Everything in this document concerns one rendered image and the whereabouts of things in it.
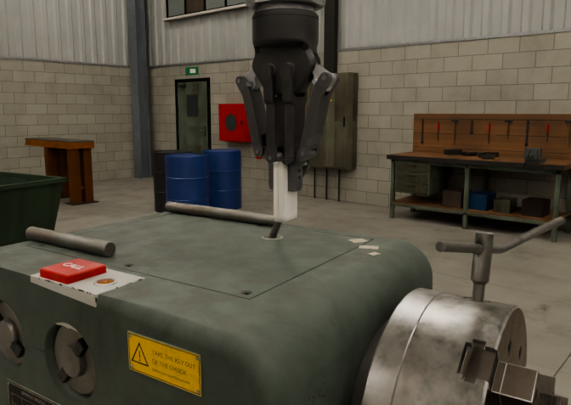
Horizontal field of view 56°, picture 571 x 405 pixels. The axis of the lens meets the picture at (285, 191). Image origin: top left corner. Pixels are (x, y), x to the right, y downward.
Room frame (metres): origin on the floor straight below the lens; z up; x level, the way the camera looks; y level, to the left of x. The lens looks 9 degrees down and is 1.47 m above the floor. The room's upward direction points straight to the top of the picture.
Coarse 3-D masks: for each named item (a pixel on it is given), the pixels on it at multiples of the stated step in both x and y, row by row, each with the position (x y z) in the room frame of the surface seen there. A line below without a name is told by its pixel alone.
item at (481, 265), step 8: (480, 232) 0.65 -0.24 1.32; (480, 240) 0.64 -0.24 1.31; (488, 240) 0.64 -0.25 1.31; (488, 248) 0.64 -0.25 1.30; (480, 256) 0.64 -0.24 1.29; (488, 256) 0.64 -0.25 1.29; (472, 264) 0.65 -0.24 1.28; (480, 264) 0.64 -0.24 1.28; (488, 264) 0.64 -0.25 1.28; (472, 272) 0.64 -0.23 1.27; (480, 272) 0.64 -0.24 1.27; (488, 272) 0.64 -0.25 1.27; (472, 280) 0.64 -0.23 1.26; (480, 280) 0.63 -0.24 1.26; (488, 280) 0.64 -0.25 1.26; (480, 288) 0.64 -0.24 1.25; (472, 296) 0.64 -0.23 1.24; (480, 296) 0.63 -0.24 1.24
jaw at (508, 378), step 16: (480, 352) 0.54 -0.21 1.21; (464, 368) 0.53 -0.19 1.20; (480, 368) 0.52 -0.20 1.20; (496, 368) 0.53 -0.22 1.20; (512, 368) 0.53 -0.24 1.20; (528, 368) 0.52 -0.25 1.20; (496, 384) 0.52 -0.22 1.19; (512, 384) 0.51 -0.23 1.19; (528, 384) 0.51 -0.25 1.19; (496, 400) 0.52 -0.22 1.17; (512, 400) 0.50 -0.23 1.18; (528, 400) 0.50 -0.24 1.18; (544, 400) 0.53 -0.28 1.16; (560, 400) 0.53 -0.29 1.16
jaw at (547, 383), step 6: (540, 378) 0.68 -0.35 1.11; (546, 378) 0.68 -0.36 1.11; (552, 378) 0.68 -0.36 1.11; (540, 384) 0.67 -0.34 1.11; (546, 384) 0.67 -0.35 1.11; (552, 384) 0.67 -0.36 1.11; (540, 390) 0.65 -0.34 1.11; (546, 390) 0.65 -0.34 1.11; (552, 390) 0.66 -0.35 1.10; (558, 396) 0.64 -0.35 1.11; (564, 402) 0.62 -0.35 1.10
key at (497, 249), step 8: (544, 224) 0.77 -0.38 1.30; (552, 224) 0.78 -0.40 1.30; (560, 224) 0.80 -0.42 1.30; (528, 232) 0.73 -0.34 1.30; (536, 232) 0.74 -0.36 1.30; (544, 232) 0.76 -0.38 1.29; (512, 240) 0.70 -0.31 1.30; (520, 240) 0.71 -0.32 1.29; (528, 240) 0.72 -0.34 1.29; (440, 248) 0.59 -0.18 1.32; (448, 248) 0.59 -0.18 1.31; (456, 248) 0.60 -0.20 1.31; (464, 248) 0.61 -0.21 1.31; (472, 248) 0.62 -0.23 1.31; (480, 248) 0.64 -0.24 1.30; (496, 248) 0.66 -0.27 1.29; (504, 248) 0.68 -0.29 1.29; (512, 248) 0.69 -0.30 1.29
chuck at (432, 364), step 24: (432, 312) 0.60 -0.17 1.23; (456, 312) 0.60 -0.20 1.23; (480, 312) 0.59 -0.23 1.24; (504, 312) 0.59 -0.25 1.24; (432, 336) 0.57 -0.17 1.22; (456, 336) 0.56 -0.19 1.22; (480, 336) 0.55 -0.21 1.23; (504, 336) 0.56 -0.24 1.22; (408, 360) 0.55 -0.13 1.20; (432, 360) 0.54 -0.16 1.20; (456, 360) 0.53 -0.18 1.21; (504, 360) 0.57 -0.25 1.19; (408, 384) 0.53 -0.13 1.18; (432, 384) 0.52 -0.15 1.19; (456, 384) 0.51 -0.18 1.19; (480, 384) 0.50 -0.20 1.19
